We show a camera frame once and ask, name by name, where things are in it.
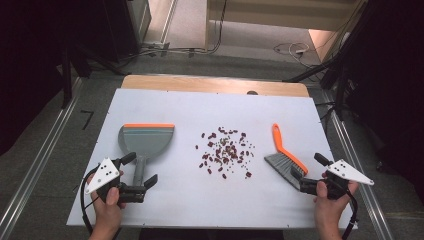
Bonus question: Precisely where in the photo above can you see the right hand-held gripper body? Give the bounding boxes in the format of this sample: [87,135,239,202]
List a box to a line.
[298,158,375,201]

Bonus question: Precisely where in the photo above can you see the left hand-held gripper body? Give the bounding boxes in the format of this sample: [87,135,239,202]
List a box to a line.
[84,157,148,204]

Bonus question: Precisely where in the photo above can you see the orange brush with grey bristles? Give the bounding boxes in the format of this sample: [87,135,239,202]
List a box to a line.
[263,122,309,191]

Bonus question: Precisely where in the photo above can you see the grey dustpan with orange lip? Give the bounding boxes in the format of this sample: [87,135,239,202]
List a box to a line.
[117,123,176,188]

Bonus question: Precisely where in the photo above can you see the person's left hand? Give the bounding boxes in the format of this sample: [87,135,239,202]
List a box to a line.
[87,170,128,235]

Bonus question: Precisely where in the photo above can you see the person's right hand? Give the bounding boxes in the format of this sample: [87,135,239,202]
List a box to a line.
[312,171,360,232]

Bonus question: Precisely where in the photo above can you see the white board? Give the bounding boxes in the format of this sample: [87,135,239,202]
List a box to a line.
[66,87,358,231]

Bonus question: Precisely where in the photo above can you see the black metal stand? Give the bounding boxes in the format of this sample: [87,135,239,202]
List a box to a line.
[334,64,349,121]

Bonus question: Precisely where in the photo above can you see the wooden table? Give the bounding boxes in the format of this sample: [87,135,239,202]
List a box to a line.
[120,74,311,99]

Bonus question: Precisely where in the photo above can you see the power strip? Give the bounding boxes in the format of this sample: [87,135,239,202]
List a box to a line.
[142,41,172,57]

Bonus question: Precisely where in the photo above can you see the brown cardboard panel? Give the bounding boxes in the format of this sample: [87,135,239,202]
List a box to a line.
[307,28,338,63]

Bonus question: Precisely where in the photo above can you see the grey cabinet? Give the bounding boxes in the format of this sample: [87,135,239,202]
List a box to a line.
[127,0,153,45]

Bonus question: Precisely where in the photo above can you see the beige wooden shelf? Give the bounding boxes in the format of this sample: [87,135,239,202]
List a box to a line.
[205,0,368,51]

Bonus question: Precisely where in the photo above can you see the aluminium floor rail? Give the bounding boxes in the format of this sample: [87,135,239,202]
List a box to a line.
[320,89,396,240]
[0,77,84,240]

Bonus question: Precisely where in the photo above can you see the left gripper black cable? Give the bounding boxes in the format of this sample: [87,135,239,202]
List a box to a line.
[79,165,102,236]

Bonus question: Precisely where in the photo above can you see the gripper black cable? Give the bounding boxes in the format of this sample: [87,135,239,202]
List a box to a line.
[79,165,102,236]
[340,189,360,240]

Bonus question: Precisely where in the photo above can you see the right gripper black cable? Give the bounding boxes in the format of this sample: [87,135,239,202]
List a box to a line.
[340,189,360,240]

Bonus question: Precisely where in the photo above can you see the white cable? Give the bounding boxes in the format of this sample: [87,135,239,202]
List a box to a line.
[273,41,312,65]

